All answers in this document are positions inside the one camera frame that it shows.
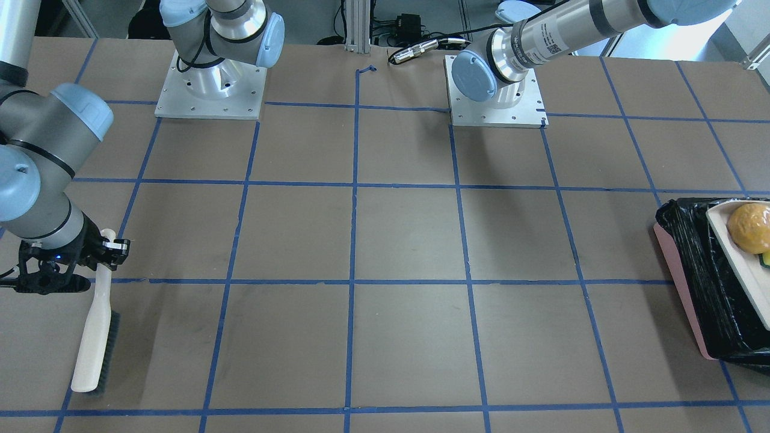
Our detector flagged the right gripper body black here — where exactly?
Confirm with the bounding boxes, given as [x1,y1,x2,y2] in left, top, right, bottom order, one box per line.
[17,217,115,294]

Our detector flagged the cream hand brush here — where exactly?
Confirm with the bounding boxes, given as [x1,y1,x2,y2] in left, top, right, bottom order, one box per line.
[70,263,119,396]

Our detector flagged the orange potato toy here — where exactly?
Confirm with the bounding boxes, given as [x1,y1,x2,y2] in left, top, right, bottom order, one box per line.
[727,203,769,254]

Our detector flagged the cream plastic dustpan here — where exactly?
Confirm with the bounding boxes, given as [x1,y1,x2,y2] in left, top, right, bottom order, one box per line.
[706,200,769,330]

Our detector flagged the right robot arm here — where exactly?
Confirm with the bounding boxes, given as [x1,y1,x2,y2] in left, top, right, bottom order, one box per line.
[2,1,286,295]

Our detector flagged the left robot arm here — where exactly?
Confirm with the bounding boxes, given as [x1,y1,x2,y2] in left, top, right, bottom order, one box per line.
[448,1,736,102]

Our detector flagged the black lined trash bin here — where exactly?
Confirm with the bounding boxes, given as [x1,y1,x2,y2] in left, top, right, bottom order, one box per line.
[654,197,769,375]

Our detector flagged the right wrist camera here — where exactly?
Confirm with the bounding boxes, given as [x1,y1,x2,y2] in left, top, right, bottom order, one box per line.
[1,241,91,295]

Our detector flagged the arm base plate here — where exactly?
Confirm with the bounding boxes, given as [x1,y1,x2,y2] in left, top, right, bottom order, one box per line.
[445,55,549,128]
[154,52,269,121]

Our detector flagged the aluminium frame post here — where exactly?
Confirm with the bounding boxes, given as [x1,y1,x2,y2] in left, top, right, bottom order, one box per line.
[343,0,373,55]

